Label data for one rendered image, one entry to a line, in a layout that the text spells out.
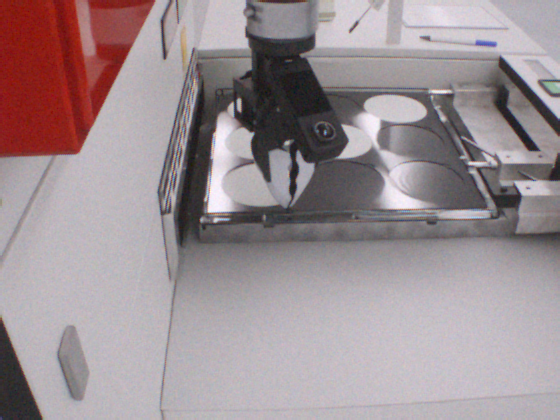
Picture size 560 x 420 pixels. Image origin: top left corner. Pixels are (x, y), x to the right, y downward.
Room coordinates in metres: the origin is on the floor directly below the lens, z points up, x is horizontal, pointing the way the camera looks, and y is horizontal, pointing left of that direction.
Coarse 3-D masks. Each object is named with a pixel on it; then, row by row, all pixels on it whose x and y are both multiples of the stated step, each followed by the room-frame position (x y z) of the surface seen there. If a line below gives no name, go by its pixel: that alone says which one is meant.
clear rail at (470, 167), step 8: (432, 96) 0.93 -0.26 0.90; (432, 104) 0.91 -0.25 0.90; (440, 112) 0.87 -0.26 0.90; (440, 120) 0.85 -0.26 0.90; (448, 120) 0.84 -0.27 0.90; (448, 128) 0.82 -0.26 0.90; (456, 136) 0.79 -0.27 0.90; (456, 144) 0.77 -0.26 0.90; (464, 152) 0.74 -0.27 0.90; (464, 160) 0.73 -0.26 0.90; (472, 168) 0.70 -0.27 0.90; (472, 176) 0.68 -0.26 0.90; (480, 184) 0.66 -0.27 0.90; (480, 192) 0.65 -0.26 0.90; (488, 192) 0.64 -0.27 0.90; (488, 200) 0.62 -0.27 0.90; (488, 208) 0.61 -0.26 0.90; (496, 208) 0.61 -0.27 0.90
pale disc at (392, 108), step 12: (384, 96) 0.93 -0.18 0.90; (396, 96) 0.93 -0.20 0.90; (372, 108) 0.89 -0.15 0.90; (384, 108) 0.89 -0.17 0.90; (396, 108) 0.89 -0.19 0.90; (408, 108) 0.89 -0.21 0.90; (420, 108) 0.89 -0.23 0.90; (384, 120) 0.84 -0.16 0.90; (396, 120) 0.84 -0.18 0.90; (408, 120) 0.85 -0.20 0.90
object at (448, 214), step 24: (216, 216) 0.59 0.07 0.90; (240, 216) 0.59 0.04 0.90; (264, 216) 0.59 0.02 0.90; (288, 216) 0.59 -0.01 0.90; (312, 216) 0.59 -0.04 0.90; (336, 216) 0.59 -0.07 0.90; (360, 216) 0.59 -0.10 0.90; (384, 216) 0.59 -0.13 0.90; (408, 216) 0.59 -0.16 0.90; (432, 216) 0.59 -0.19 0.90; (456, 216) 0.59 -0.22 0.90; (480, 216) 0.59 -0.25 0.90
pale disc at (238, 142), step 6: (234, 132) 0.80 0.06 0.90; (240, 132) 0.80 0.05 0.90; (246, 132) 0.80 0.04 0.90; (228, 138) 0.78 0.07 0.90; (234, 138) 0.78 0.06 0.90; (240, 138) 0.78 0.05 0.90; (246, 138) 0.78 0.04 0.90; (228, 144) 0.77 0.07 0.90; (234, 144) 0.76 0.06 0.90; (240, 144) 0.76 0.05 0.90; (246, 144) 0.76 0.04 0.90; (276, 144) 0.76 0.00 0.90; (228, 150) 0.75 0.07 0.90; (234, 150) 0.75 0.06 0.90; (240, 150) 0.75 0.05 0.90; (246, 150) 0.75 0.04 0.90; (246, 156) 0.73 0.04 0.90; (252, 156) 0.73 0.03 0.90
